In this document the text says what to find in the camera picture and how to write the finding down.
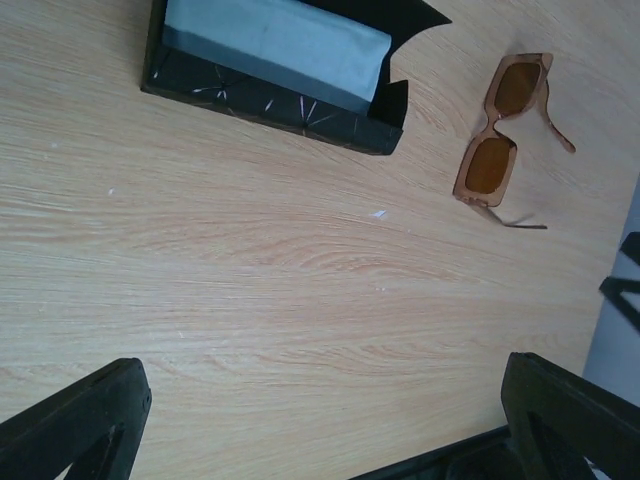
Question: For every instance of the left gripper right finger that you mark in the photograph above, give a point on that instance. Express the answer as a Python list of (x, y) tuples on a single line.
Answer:
[(563, 425)]

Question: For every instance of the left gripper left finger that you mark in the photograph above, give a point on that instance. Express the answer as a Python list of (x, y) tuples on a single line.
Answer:
[(91, 429)]

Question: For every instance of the brown sunglasses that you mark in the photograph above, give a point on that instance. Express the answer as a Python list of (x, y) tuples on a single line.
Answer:
[(519, 84)]

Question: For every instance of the black sunglasses case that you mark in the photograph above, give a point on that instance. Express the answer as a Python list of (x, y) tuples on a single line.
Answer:
[(174, 74)]

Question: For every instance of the light blue cleaning cloth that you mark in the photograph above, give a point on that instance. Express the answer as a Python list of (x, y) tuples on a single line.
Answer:
[(287, 43)]

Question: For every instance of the black aluminium frame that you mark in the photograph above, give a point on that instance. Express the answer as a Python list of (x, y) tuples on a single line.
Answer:
[(613, 287)]

